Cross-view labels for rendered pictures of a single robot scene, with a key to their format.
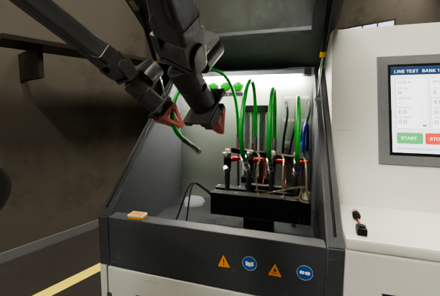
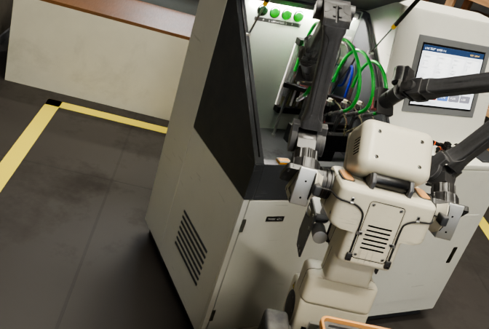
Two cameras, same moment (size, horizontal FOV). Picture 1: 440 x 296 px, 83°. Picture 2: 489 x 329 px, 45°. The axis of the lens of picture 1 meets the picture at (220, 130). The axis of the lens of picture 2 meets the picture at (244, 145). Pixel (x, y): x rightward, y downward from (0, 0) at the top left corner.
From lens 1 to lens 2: 2.01 m
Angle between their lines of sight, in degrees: 49
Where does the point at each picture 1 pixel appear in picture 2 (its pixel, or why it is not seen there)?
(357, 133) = not seen: hidden behind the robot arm
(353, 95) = (401, 61)
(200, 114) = (386, 108)
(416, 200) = not seen: hidden behind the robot
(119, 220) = (273, 166)
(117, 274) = (256, 205)
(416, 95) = (430, 66)
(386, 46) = (426, 27)
